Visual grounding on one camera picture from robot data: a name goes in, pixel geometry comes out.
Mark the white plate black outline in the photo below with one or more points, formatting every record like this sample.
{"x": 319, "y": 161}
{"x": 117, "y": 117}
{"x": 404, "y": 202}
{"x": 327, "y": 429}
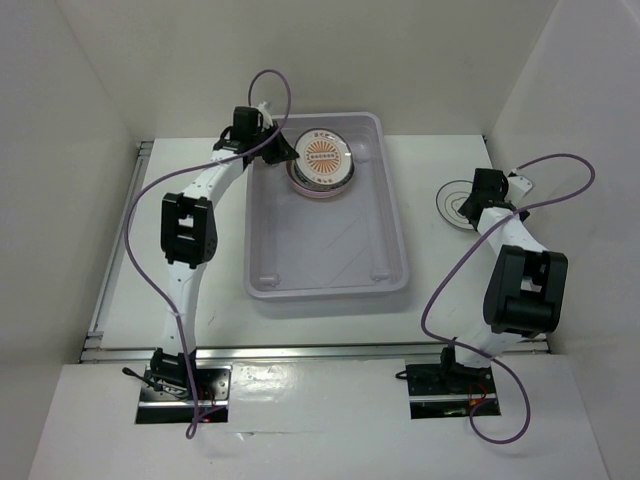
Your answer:
{"x": 449, "y": 199}

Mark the lavender plastic plate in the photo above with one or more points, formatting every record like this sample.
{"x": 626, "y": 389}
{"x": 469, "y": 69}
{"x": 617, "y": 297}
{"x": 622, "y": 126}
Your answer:
{"x": 305, "y": 189}

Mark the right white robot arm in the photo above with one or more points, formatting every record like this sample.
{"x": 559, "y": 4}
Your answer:
{"x": 524, "y": 295}

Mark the teal rimmed white plate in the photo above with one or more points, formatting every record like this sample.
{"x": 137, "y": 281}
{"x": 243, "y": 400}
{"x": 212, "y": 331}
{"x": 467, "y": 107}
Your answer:
{"x": 350, "y": 175}

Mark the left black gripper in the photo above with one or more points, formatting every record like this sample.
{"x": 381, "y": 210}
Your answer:
{"x": 282, "y": 151}

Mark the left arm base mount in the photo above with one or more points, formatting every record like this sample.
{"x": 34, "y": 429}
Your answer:
{"x": 162, "y": 402}

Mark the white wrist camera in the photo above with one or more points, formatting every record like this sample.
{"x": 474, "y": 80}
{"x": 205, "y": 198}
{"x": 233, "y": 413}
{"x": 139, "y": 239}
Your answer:
{"x": 267, "y": 119}
{"x": 519, "y": 186}

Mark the pink plastic plate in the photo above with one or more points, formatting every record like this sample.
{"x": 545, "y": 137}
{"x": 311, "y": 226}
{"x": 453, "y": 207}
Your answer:
{"x": 293, "y": 167}

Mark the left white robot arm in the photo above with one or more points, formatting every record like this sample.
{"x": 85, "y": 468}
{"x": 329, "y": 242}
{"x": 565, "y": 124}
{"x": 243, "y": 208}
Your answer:
{"x": 189, "y": 237}

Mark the orange sunburst pattern plate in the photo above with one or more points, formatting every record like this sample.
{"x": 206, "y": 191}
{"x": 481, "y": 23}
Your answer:
{"x": 324, "y": 156}

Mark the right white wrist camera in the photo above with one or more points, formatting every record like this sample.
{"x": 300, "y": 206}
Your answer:
{"x": 519, "y": 186}

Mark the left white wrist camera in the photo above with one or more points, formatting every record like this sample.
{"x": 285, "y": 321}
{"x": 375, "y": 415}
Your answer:
{"x": 267, "y": 119}

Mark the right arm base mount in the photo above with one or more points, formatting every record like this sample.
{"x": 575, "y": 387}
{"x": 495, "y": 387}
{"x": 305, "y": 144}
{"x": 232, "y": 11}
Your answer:
{"x": 449, "y": 390}

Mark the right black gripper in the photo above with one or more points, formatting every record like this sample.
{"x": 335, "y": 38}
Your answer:
{"x": 463, "y": 209}

